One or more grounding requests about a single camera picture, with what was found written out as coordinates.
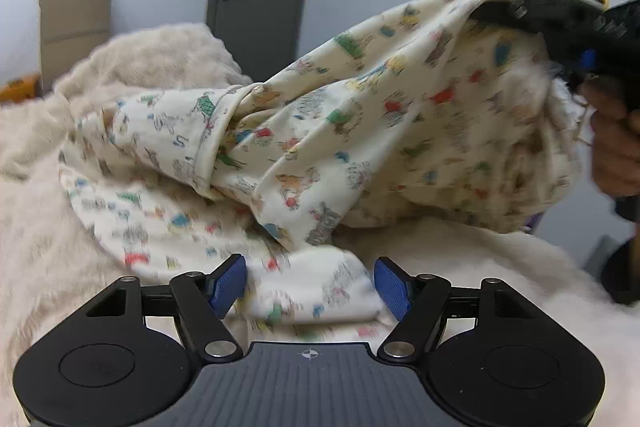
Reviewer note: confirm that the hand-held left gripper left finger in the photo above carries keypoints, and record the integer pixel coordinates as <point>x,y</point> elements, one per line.
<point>227,282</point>

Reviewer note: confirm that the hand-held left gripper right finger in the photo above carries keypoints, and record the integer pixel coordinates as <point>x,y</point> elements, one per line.
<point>392,289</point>

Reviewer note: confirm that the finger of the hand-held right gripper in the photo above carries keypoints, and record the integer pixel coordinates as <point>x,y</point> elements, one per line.
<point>500,14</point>

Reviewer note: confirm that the white animal print pajama top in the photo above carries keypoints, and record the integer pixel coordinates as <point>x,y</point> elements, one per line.
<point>150,217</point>

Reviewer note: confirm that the cream animal print fleece pants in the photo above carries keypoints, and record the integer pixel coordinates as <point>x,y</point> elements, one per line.
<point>375,107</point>

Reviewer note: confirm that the person's right hand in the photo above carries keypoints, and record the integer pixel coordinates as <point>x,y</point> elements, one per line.
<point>615,147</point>

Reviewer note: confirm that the cream fluffy blanket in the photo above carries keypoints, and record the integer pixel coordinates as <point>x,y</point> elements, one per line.
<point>40,232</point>

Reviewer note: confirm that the orange object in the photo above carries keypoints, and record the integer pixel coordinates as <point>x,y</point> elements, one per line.
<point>20,88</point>

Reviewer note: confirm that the tall cardboard box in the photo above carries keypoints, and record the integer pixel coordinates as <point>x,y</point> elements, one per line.
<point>75,27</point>

